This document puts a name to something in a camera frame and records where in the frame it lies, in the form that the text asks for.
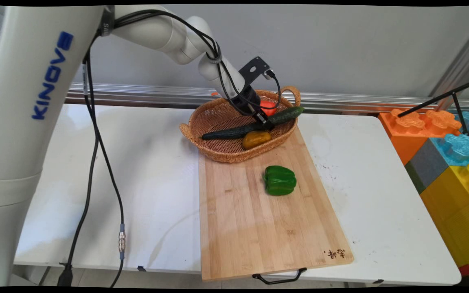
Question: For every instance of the aluminium wall rail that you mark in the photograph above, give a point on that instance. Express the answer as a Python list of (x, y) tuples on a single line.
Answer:
[(157, 92)]

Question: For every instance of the large grey building block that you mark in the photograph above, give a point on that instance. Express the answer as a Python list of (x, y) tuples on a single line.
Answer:
[(428, 167)]

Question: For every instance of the black tripod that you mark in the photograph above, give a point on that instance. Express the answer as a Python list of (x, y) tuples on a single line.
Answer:
[(454, 97)]

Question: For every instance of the green bell pepper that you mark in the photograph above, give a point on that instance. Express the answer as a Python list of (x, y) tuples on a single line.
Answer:
[(279, 180)]

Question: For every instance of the red tomato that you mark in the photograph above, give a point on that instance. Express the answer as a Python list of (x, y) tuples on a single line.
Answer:
[(268, 108)]

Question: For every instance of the large orange building block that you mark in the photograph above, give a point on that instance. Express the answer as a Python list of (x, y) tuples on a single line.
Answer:
[(409, 126)]

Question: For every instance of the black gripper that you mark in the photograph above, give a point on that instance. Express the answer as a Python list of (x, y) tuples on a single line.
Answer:
[(247, 99)]

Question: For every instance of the woven wicker basket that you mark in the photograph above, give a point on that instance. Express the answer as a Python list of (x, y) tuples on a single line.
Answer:
[(218, 122)]

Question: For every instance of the long dark green cucumber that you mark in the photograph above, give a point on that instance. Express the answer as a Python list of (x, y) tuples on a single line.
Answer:
[(234, 131)]

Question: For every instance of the aluminium frame post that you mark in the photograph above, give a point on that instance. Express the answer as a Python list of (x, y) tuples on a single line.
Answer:
[(462, 61)]

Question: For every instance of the large yellow building block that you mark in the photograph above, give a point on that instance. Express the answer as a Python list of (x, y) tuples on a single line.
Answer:
[(458, 211)]

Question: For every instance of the bamboo cutting board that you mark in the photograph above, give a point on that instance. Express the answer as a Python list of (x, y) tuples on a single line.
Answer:
[(259, 219)]

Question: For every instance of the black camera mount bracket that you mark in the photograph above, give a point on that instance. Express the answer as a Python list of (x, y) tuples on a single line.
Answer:
[(253, 69)]

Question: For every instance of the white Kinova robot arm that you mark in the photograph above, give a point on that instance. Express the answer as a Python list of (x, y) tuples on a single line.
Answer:
[(31, 122)]

